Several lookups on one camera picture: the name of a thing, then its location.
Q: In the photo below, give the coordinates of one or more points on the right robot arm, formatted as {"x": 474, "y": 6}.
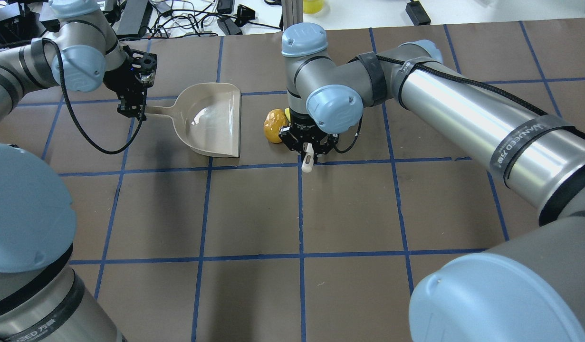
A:
{"x": 531, "y": 289}

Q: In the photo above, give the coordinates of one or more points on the beige plastic dustpan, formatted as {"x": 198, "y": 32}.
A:
{"x": 206, "y": 117}

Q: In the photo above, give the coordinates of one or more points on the beige hand brush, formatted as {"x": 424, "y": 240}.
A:
{"x": 308, "y": 157}

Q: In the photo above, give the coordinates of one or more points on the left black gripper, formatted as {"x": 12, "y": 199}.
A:
{"x": 124, "y": 84}

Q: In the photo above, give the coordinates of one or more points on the brown potato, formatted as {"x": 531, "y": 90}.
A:
{"x": 275, "y": 120}

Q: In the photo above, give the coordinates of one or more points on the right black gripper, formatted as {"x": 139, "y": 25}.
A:
{"x": 302, "y": 127}

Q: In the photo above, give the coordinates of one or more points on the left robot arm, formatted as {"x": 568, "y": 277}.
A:
{"x": 42, "y": 299}

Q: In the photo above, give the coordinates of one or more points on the aluminium frame post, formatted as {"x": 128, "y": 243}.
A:
{"x": 292, "y": 12}

